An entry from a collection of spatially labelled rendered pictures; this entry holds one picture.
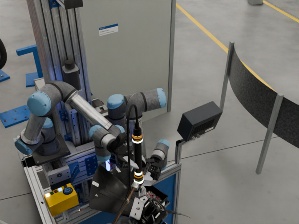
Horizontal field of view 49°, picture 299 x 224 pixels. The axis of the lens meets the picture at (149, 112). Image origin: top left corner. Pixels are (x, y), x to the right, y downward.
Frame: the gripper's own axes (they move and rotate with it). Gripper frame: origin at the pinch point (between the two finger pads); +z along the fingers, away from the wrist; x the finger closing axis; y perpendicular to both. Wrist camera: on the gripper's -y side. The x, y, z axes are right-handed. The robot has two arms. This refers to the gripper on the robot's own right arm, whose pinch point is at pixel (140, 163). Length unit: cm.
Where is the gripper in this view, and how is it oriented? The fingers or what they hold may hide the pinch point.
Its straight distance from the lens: 147.8
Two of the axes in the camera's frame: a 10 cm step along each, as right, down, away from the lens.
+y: 0.1, 8.0, 6.0
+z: 6.9, 4.3, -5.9
